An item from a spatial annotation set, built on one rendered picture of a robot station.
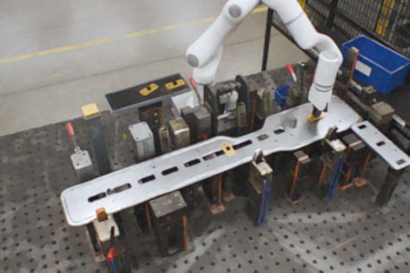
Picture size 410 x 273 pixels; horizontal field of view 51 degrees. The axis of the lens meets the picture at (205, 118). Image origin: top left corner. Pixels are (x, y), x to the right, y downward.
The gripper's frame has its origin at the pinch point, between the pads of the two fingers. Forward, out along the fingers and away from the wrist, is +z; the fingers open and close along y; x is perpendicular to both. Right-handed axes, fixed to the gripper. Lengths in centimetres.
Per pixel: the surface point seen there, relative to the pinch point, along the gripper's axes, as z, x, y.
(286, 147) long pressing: 3.7, -23.0, 9.9
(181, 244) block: 26, -79, 21
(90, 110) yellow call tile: -13, -96, -33
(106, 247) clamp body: 2, -108, 24
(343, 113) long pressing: 3.5, 14.0, 3.3
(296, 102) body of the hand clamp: 3.3, -1.4, -13.1
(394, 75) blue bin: -9.6, 41.5, 2.9
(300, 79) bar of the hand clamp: -9.1, -0.3, -14.7
